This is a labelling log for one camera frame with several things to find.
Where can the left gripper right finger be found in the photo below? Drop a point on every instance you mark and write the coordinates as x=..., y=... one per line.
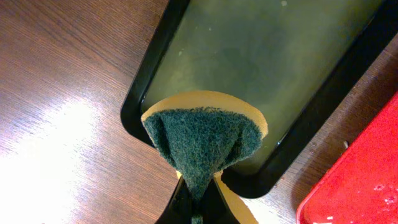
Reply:
x=213, y=206

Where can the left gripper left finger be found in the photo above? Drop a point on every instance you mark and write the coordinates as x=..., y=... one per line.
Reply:
x=179, y=209

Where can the green and yellow sponge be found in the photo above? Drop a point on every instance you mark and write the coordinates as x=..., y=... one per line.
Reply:
x=201, y=133

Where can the red plastic tray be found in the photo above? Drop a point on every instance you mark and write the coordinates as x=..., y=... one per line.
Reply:
x=361, y=187

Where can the black tray with green water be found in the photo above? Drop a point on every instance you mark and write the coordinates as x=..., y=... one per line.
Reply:
x=293, y=60

